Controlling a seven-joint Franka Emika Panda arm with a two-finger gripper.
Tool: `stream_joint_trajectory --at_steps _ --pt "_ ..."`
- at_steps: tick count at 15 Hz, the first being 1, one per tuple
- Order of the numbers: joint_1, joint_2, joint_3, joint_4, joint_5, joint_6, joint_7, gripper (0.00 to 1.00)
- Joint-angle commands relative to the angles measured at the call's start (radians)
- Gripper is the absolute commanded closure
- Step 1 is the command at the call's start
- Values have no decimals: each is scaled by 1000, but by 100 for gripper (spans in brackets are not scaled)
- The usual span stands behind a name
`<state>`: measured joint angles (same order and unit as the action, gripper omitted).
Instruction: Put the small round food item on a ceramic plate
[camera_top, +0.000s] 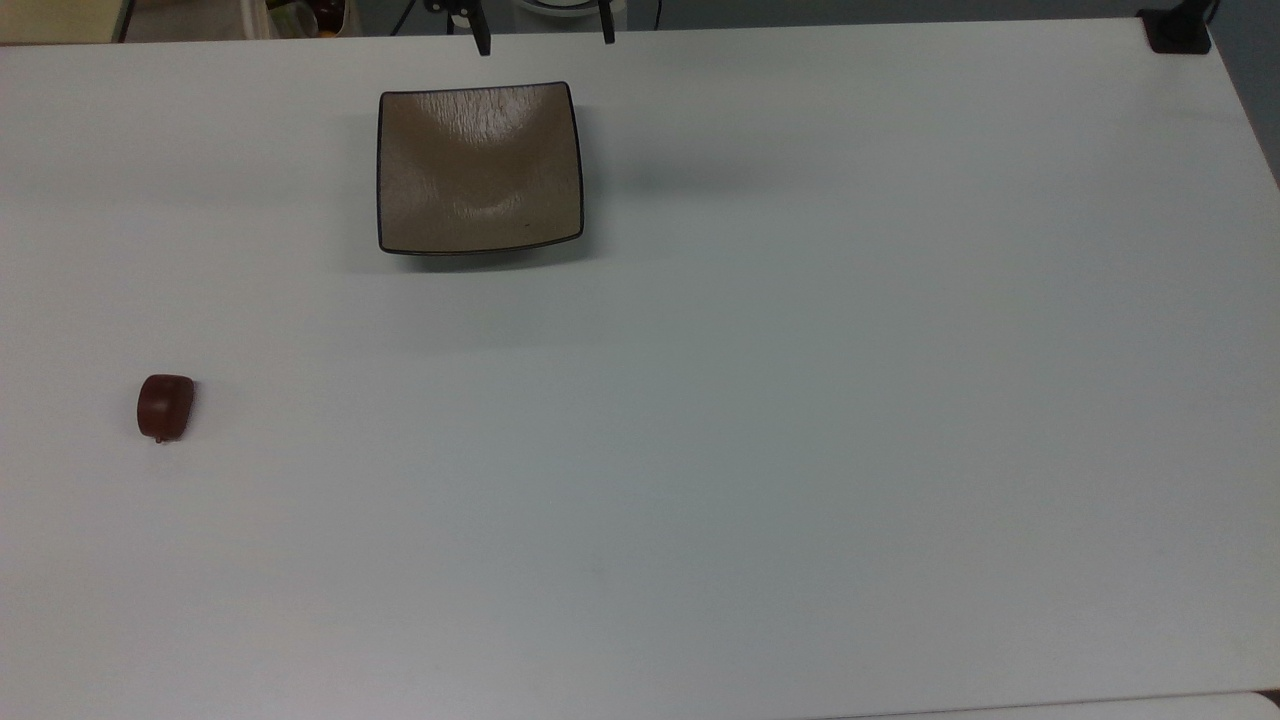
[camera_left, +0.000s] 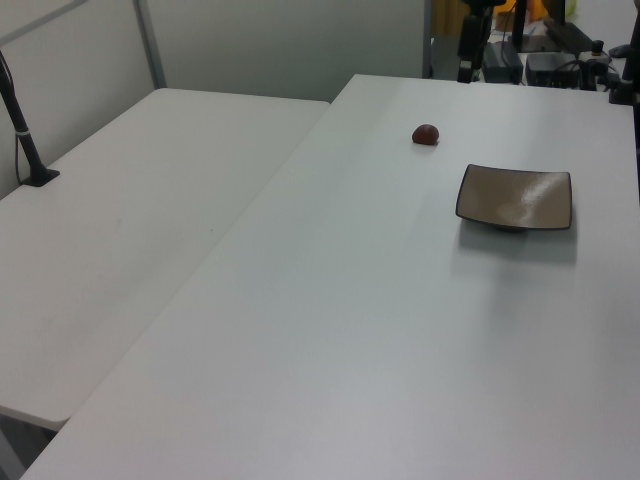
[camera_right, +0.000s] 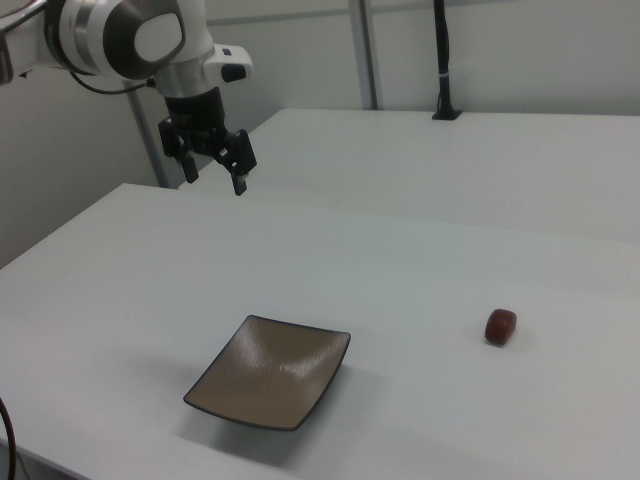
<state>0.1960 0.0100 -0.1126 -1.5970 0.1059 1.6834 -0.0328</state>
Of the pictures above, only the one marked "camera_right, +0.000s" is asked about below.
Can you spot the square brown ceramic plate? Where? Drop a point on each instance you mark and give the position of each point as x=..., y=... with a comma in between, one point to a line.
x=270, y=372

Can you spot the grey partition frame post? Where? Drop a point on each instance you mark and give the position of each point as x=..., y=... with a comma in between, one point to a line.
x=150, y=140
x=364, y=55

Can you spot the black pole with base plate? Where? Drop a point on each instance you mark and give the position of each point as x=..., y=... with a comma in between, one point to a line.
x=444, y=50

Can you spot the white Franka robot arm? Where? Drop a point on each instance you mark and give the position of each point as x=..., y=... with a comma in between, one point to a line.
x=100, y=40

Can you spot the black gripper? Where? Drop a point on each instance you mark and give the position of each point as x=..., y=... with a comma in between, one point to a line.
x=197, y=117

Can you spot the small round red-brown food item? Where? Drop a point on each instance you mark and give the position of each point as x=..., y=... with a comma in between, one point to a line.
x=500, y=327

